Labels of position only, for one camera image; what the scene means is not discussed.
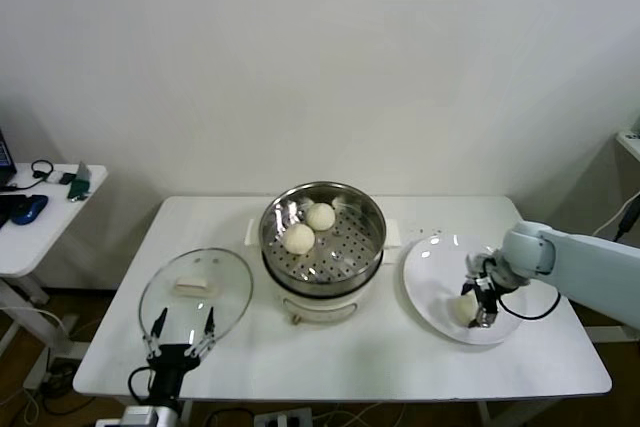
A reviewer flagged round glass pot lid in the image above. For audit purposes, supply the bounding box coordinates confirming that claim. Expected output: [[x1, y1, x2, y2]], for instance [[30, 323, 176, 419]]
[[138, 247, 254, 352]]

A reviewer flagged perforated steel steamer basket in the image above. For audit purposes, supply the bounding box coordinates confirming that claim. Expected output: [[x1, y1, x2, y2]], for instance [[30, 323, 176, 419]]
[[259, 180, 388, 297]]

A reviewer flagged white wall cable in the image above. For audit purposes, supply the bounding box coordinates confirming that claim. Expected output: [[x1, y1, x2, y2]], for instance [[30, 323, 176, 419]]
[[592, 191, 636, 237]]

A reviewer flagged white side table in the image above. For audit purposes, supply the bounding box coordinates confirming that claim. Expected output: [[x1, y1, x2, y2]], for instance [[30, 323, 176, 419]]
[[0, 164, 109, 348]]

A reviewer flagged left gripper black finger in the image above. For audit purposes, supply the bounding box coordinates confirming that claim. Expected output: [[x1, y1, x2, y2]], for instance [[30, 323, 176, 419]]
[[183, 306, 217, 360], [141, 307, 169, 359]]

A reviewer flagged white steamed baozi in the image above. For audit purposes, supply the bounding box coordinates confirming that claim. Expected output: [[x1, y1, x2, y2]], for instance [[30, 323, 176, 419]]
[[451, 295, 481, 327], [305, 202, 337, 232], [282, 224, 316, 255]]

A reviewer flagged white electric cooking pot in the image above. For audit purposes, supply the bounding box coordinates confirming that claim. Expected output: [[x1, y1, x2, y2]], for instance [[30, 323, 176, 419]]
[[244, 216, 402, 327]]

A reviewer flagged black flat device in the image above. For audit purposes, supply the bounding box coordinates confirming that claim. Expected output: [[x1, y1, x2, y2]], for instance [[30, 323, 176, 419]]
[[0, 195, 22, 229]]

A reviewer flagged large white plate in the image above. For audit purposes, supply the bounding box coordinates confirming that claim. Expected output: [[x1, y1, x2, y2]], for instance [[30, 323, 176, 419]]
[[402, 233, 528, 347]]

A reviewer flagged white shelf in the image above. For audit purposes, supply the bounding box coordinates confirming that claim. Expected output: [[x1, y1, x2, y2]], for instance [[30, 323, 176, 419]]
[[615, 119, 640, 163]]

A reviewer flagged dark laptop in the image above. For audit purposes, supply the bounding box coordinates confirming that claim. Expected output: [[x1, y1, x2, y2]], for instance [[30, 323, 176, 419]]
[[0, 127, 18, 188]]

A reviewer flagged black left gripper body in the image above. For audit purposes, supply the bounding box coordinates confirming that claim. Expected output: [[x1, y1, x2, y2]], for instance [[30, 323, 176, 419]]
[[146, 344, 194, 401]]

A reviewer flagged white table foot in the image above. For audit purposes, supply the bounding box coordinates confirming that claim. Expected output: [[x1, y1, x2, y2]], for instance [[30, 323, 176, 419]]
[[583, 319, 640, 344]]

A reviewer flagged blue computer mouse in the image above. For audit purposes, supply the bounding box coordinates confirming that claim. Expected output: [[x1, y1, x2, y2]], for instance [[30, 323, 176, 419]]
[[10, 194, 50, 226]]

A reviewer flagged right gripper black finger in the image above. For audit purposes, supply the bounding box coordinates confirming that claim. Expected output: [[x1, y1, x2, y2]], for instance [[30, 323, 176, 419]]
[[469, 291, 500, 331], [459, 252, 489, 298]]

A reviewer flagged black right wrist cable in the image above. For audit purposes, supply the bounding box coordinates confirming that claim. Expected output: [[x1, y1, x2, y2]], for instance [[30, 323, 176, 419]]
[[499, 289, 562, 321]]

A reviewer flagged black floor cable bundle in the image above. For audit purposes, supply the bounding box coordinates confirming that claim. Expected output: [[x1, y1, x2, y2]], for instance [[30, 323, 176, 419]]
[[38, 366, 99, 416]]

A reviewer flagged green phone stand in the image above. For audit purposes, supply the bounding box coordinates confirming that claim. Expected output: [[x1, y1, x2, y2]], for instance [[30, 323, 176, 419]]
[[68, 160, 94, 203]]

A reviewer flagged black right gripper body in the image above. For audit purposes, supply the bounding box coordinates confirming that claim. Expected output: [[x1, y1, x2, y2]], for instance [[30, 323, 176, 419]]
[[477, 252, 529, 299]]

